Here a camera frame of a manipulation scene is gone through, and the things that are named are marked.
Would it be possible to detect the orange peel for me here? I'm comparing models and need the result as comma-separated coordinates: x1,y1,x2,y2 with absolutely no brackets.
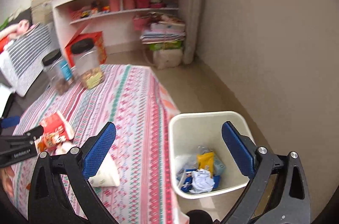
36,141,47,153

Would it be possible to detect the white tissue wad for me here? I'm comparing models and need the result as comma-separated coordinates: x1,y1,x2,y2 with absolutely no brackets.
55,141,75,155

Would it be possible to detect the light blue milk carton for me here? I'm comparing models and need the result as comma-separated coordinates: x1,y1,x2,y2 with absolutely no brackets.
213,154,226,176

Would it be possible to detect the light blue paper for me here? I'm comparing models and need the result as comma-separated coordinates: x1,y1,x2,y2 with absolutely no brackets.
190,169,215,194

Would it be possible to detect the yellow snack wrapper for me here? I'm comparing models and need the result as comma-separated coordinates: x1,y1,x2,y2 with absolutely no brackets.
196,152,214,177

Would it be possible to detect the clear plastic water bottle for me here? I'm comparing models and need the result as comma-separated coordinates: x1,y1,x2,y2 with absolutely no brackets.
176,145,212,182

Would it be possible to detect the dark blue cardboard box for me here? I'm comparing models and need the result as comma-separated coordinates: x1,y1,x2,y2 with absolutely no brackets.
177,170,221,194

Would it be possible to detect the white trash bin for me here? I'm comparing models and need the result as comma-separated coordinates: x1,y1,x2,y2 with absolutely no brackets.
168,111,253,199

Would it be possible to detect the red instant noodle cup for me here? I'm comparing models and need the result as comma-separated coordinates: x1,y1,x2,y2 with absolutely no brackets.
35,111,75,150

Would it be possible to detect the white paper cup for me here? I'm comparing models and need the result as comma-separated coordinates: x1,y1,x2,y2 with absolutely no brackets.
89,154,120,187

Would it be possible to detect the striped grey sofa throw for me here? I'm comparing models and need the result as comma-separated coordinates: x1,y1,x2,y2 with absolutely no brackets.
1,24,57,97

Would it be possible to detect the clear jar with hazelnuts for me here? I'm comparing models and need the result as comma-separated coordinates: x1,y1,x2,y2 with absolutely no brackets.
41,49,74,95

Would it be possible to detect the patterned pink tablecloth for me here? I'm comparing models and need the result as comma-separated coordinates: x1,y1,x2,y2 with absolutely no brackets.
13,64,189,223

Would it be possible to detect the pink plush toy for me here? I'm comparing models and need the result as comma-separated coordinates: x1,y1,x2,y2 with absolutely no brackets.
0,20,30,40

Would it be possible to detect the clear jar with peanuts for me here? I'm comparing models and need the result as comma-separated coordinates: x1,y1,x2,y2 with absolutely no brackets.
74,50,104,89

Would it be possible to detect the red gift box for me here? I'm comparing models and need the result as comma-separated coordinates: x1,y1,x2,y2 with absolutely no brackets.
64,22,107,68

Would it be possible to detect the white bag under books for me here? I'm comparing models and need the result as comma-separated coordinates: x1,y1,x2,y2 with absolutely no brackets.
153,49,183,70

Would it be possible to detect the white bookshelf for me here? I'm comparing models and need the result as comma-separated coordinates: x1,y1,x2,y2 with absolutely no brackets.
51,0,200,64

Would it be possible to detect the stack of books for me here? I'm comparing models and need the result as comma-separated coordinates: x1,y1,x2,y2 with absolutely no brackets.
133,12,186,51

